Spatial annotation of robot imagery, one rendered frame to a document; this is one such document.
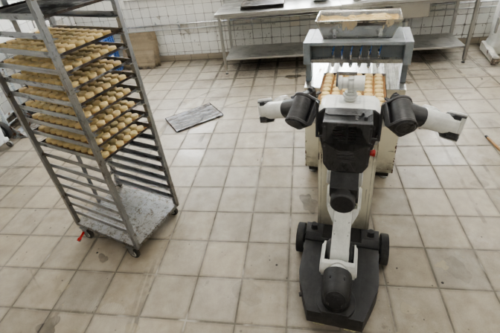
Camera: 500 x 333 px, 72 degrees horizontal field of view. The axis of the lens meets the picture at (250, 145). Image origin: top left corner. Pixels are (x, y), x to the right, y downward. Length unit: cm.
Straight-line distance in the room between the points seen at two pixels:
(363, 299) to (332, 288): 26
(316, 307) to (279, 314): 28
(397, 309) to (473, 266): 61
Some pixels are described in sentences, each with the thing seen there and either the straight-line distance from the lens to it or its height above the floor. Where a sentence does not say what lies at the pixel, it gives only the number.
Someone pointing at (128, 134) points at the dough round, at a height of 87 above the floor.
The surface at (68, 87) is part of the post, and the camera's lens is 195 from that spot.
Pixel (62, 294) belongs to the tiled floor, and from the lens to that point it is 279.
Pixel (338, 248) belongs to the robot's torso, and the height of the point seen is 35.
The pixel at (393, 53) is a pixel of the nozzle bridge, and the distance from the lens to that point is 265.
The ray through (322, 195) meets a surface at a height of 40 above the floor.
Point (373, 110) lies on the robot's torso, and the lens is 154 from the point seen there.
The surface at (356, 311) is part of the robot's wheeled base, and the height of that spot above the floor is 17.
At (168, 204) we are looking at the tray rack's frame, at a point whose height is 15.
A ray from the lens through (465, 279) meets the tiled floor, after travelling 259.
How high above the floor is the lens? 197
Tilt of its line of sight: 34 degrees down
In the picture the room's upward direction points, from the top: 7 degrees counter-clockwise
